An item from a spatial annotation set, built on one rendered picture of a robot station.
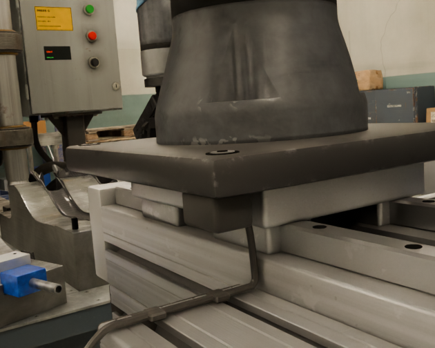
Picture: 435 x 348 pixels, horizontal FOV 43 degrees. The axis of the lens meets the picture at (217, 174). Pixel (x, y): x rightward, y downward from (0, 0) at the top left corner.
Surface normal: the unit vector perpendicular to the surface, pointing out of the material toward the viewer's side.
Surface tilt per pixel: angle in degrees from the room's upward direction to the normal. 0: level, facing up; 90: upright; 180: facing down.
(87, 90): 90
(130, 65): 90
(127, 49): 90
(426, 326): 90
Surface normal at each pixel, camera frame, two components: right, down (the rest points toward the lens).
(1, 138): -0.06, 0.13
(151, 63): -0.46, 0.14
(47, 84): 0.55, 0.06
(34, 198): 0.20, -0.84
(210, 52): -0.51, -0.17
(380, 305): -0.84, 0.12
